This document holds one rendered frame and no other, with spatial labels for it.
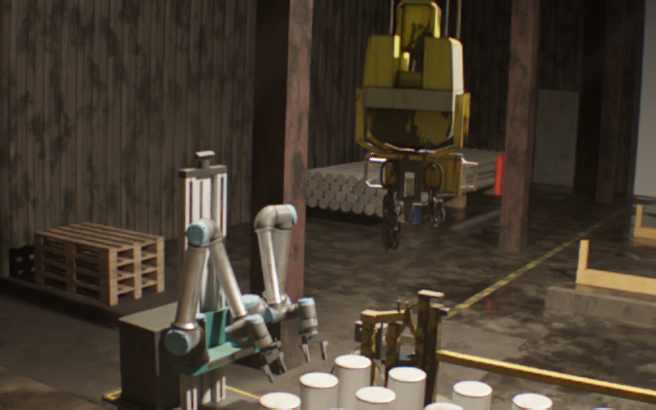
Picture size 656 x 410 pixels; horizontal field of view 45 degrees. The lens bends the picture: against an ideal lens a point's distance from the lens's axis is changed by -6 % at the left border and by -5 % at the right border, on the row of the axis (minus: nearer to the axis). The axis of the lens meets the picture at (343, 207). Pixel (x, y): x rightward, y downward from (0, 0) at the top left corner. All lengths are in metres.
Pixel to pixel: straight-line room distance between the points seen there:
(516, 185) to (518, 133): 0.70
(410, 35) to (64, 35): 6.83
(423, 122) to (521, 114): 7.89
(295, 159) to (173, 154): 5.17
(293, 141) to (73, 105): 4.30
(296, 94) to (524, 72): 5.48
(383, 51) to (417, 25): 0.22
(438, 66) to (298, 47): 3.03
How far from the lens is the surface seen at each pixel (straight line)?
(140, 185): 10.92
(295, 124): 6.27
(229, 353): 4.93
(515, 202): 11.39
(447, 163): 3.57
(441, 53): 3.33
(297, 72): 6.27
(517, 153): 11.31
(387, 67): 3.37
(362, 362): 3.83
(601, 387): 4.46
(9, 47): 9.41
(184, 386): 5.04
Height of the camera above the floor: 2.38
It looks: 10 degrees down
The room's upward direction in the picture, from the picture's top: 2 degrees clockwise
